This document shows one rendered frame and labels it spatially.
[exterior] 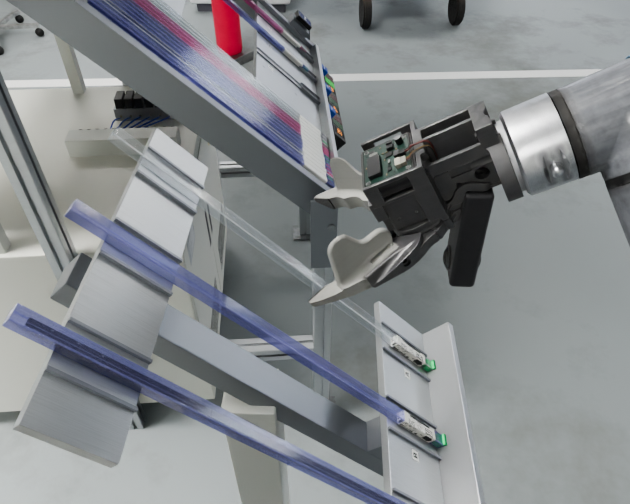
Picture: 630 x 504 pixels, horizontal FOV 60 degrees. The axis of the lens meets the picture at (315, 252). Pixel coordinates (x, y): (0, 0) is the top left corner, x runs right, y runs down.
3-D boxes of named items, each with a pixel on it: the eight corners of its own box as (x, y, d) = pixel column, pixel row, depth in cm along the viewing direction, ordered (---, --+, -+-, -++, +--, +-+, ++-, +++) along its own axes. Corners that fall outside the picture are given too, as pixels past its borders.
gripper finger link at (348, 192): (309, 148, 58) (376, 148, 51) (335, 188, 61) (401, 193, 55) (292, 169, 56) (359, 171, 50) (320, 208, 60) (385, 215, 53)
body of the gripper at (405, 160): (353, 144, 50) (482, 86, 46) (391, 209, 55) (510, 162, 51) (355, 196, 45) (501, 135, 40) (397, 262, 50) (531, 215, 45)
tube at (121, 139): (426, 364, 76) (432, 361, 76) (427, 373, 75) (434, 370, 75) (111, 132, 52) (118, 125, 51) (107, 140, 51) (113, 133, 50)
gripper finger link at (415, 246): (344, 261, 49) (411, 198, 50) (353, 273, 50) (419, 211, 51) (374, 283, 45) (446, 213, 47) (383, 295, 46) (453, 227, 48)
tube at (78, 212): (435, 438, 68) (445, 434, 68) (437, 448, 67) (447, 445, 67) (70, 205, 44) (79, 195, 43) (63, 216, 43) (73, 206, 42)
